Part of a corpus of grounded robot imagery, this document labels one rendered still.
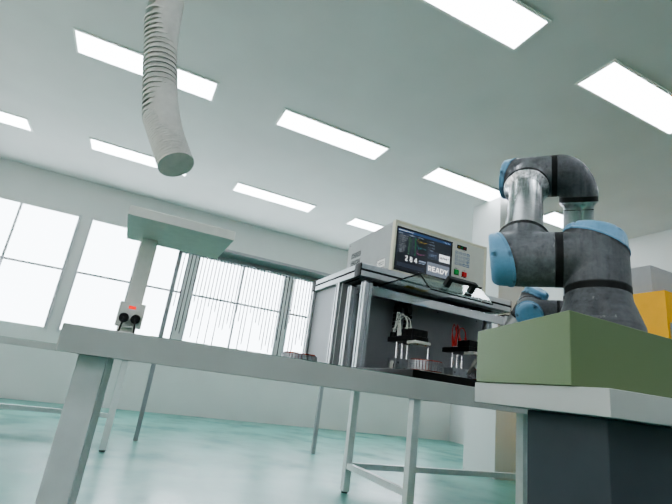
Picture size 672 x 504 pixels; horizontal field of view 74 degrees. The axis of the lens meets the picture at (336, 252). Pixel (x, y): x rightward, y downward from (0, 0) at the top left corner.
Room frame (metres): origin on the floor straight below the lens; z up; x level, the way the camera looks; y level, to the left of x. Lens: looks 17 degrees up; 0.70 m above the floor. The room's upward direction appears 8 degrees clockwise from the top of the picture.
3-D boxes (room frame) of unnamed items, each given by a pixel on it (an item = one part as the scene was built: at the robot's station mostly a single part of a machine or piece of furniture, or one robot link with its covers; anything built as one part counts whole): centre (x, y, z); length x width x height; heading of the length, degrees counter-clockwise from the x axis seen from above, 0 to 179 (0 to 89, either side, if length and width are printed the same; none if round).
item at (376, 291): (1.58, -0.40, 1.03); 0.62 x 0.01 x 0.03; 113
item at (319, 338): (1.73, 0.01, 0.91); 0.28 x 0.03 x 0.32; 23
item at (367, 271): (1.78, -0.32, 1.09); 0.68 x 0.44 x 0.05; 113
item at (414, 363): (1.44, -0.33, 0.80); 0.11 x 0.11 x 0.04
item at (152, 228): (1.67, 0.62, 0.98); 0.37 x 0.35 x 0.46; 113
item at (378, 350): (1.72, -0.34, 0.92); 0.66 x 0.01 x 0.30; 113
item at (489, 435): (5.45, -2.09, 1.65); 0.50 x 0.45 x 3.30; 23
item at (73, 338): (1.71, -0.35, 0.72); 2.20 x 1.01 x 0.05; 113
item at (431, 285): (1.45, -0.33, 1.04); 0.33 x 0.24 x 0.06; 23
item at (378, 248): (1.79, -0.33, 1.22); 0.44 x 0.39 x 0.20; 113
